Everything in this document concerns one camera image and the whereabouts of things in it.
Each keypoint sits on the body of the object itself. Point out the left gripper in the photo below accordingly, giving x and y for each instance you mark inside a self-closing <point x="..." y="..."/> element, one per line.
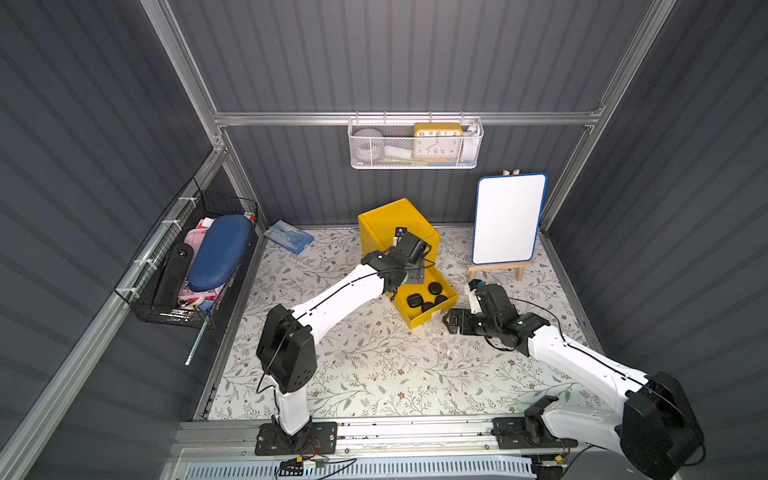
<point x="411" y="246"/>

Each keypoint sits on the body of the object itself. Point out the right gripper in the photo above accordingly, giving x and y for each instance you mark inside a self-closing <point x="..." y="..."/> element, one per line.
<point x="484" y="298"/>

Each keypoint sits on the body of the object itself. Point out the black oval earphone case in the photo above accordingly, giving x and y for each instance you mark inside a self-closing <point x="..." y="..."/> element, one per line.
<point x="435" y="288"/>

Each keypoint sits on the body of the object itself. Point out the black square earphone case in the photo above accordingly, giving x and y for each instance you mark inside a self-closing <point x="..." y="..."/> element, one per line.
<point x="414" y="301"/>

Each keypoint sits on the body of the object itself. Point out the yellow drawer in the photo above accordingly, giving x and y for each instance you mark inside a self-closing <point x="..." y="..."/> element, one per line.
<point x="415" y="317"/>

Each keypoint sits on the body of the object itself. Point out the yellow drawer cabinet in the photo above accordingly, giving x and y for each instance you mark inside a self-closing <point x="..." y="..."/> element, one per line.
<point x="377" y="228"/>

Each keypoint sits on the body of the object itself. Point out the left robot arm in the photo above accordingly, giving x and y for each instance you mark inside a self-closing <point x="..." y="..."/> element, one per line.
<point x="287" y="345"/>

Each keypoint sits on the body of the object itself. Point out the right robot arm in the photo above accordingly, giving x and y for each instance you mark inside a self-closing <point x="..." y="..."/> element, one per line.
<point x="648" y="419"/>

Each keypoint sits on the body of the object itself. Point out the wooden easel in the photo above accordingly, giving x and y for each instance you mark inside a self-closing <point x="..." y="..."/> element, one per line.
<point x="498" y="268"/>

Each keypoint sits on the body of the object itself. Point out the yellow alarm clock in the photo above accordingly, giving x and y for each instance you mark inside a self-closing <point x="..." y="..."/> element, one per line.
<point x="437" y="142"/>

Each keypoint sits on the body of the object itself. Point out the white tape roll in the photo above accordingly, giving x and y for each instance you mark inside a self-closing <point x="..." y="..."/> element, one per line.
<point x="367" y="145"/>

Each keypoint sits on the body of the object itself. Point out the blue oval case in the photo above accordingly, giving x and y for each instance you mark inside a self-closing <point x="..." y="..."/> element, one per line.
<point x="219" y="253"/>

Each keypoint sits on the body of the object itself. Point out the pink item in basket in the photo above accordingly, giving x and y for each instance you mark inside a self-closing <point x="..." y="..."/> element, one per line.
<point x="194" y="238"/>

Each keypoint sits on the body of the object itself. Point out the black remote in basket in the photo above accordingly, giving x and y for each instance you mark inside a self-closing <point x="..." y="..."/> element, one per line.
<point x="178" y="261"/>

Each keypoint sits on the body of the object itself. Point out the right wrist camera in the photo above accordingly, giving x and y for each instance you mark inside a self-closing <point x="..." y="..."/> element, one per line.
<point x="470" y="290"/>

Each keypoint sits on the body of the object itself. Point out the white board blue frame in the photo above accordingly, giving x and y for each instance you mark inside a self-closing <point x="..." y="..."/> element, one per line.
<point x="509" y="219"/>

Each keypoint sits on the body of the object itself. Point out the white wire wall basket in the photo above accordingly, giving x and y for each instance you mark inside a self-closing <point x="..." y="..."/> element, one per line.
<point x="398" y="143"/>

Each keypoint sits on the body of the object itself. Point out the black wire side basket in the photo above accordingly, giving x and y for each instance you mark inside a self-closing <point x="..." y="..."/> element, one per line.
<point x="190" y="266"/>

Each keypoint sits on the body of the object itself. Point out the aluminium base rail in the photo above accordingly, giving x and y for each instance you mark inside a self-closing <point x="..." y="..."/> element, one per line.
<point x="245" y="440"/>

